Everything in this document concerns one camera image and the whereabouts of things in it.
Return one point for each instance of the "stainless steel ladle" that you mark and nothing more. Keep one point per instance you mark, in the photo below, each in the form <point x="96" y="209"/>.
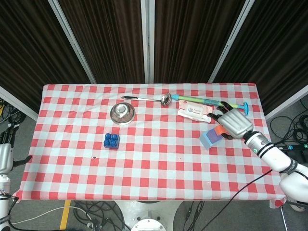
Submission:
<point x="165" y="100"/>

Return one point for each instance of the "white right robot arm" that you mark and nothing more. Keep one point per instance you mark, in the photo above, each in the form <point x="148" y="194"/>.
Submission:
<point x="274" y="157"/>

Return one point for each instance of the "dark ribbed partition panel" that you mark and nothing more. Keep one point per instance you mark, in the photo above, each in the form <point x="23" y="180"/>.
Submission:
<point x="187" y="36"/>
<point x="108" y="36"/>
<point x="29" y="48"/>
<point x="276" y="48"/>

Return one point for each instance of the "green blue toy water pump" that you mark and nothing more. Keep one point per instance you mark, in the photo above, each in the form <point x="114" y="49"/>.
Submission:
<point x="192" y="98"/>

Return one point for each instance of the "small orange foam cube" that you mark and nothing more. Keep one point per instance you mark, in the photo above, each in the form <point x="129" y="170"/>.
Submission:
<point x="219" y="130"/>

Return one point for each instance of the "black device box with lights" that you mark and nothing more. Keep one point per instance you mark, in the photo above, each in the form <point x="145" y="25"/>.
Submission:
<point x="297" y="148"/>

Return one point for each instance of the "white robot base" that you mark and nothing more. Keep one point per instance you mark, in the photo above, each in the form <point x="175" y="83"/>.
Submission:
<point x="149" y="211"/>

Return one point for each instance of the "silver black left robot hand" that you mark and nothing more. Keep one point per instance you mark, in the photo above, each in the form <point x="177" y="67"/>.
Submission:
<point x="5" y="157"/>

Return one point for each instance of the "dark blue toy brick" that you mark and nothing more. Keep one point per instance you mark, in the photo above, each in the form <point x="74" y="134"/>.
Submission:
<point x="111" y="143"/>

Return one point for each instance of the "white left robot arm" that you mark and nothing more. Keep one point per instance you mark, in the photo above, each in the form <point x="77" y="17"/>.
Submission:
<point x="3" y="204"/>

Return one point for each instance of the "white partition frame post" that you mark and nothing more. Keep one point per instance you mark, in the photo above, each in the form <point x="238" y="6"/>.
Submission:
<point x="286" y="102"/>
<point x="147" y="41"/>
<point x="16" y="103"/>
<point x="73" y="41"/>
<point x="230" y="42"/>

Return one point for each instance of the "red white checkered tablecloth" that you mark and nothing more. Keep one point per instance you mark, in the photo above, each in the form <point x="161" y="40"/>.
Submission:
<point x="154" y="168"/>

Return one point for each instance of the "white pink wet wipes pack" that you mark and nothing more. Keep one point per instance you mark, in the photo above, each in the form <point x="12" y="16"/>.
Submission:
<point x="192" y="110"/>

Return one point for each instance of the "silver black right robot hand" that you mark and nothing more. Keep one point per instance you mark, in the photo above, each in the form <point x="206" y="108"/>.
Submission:
<point x="237" y="124"/>

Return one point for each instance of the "purple foam cube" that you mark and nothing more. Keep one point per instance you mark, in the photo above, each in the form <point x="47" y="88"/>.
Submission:
<point x="213" y="134"/>

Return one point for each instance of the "stainless steel bowl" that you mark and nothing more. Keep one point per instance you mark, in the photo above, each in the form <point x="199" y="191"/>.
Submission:
<point x="122" y="118"/>

